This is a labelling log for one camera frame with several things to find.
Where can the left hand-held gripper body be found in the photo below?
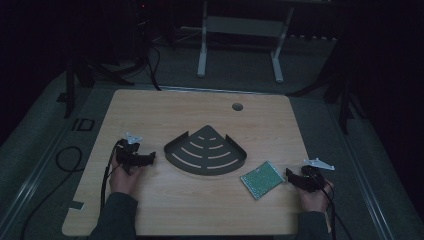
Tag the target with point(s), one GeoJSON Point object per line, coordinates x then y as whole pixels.
{"type": "Point", "coordinates": [128, 156]}

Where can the green circuit board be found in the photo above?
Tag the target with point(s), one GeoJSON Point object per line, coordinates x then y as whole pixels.
{"type": "Point", "coordinates": [262, 180]}

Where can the black tripod stand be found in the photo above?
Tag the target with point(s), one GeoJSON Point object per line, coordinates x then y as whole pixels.
{"type": "Point", "coordinates": [83, 71]}
{"type": "Point", "coordinates": [340, 96]}

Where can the person's left hand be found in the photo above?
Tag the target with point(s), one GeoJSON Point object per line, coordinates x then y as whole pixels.
{"type": "Point", "coordinates": [124, 182]}

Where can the black metal corner shelf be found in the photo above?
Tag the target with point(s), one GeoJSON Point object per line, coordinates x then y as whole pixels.
{"type": "Point", "coordinates": [205, 154]}

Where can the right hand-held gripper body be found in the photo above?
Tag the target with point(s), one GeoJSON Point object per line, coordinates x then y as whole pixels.
{"type": "Point", "coordinates": [313, 178]}

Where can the white metal stand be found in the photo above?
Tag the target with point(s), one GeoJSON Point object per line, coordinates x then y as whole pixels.
{"type": "Point", "coordinates": [245, 26]}

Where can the person's right hand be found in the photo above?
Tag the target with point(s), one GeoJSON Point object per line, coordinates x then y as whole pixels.
{"type": "Point", "coordinates": [313, 201]}

